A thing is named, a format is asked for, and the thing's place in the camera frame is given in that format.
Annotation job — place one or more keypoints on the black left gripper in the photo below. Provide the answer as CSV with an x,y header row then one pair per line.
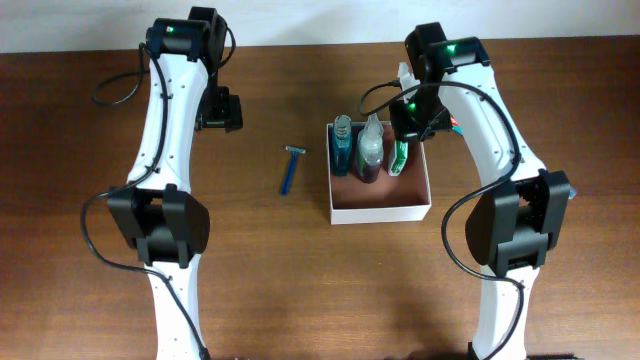
x,y
220,120

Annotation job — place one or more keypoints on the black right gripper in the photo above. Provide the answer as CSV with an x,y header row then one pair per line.
x,y
409,131

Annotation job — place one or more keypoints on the green Dettol soap box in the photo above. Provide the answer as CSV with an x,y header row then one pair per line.
x,y
398,157

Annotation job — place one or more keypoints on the purple foaming soap pump bottle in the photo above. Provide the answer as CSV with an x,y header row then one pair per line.
x,y
369,152

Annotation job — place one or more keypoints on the teal Listerine mouthwash bottle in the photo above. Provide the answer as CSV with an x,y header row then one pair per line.
x,y
341,145

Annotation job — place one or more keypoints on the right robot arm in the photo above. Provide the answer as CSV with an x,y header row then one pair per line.
x,y
520,205

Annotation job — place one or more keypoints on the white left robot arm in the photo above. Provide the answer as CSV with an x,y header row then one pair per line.
x,y
155,211

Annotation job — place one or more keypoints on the green Colgate toothpaste tube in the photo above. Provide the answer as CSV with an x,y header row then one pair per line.
x,y
455,126

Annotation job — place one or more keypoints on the pink open cardboard box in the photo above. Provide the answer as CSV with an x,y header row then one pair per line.
x,y
402,198

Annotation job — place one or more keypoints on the blue disposable razor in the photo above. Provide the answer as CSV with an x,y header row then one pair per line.
x,y
295,152

